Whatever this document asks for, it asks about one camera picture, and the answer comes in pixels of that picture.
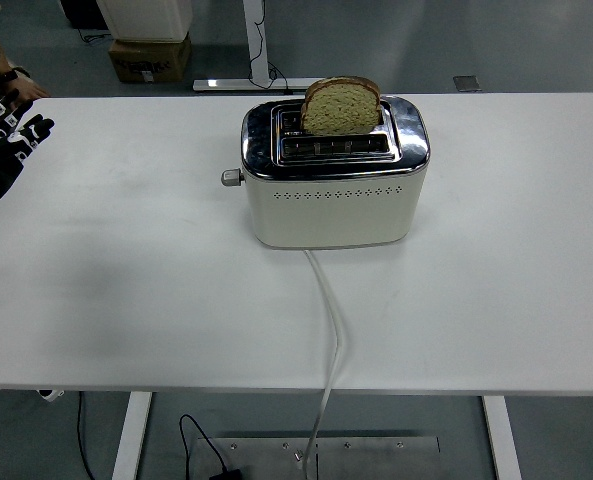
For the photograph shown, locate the black box on floor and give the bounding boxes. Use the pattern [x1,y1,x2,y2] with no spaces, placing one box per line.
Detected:
[59,0,110,30]

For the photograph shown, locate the cream toaster chrome top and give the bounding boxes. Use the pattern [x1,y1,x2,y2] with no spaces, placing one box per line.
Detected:
[239,94,431,250]

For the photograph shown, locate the white desk leg frame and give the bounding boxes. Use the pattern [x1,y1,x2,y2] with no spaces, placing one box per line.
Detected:
[192,0,322,94]

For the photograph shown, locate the black cable with adapter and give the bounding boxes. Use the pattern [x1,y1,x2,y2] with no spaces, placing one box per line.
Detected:
[178,413,245,480]

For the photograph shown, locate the brown cardboard box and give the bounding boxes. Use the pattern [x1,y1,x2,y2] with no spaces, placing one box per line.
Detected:
[108,32,193,84]

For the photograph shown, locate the person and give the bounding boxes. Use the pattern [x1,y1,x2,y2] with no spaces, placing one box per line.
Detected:
[0,0,52,104]

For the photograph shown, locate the white table leg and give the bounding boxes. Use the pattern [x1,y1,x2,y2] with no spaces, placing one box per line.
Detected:
[480,394,523,480]
[111,391,153,480]

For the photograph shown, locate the white cabinet unit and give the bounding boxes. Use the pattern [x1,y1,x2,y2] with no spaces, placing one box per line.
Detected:
[95,0,195,44]

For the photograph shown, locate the white toaster power cord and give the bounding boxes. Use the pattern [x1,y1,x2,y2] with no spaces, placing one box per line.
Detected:
[295,248,346,480]

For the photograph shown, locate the brown bread slice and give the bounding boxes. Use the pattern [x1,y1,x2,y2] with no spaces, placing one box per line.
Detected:
[300,75,382,136]

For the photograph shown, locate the thin black hanging cable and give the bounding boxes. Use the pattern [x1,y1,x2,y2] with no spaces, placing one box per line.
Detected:
[75,391,97,480]

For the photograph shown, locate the black cable on desk leg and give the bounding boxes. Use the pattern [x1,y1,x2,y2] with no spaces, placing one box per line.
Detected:
[248,0,297,96]

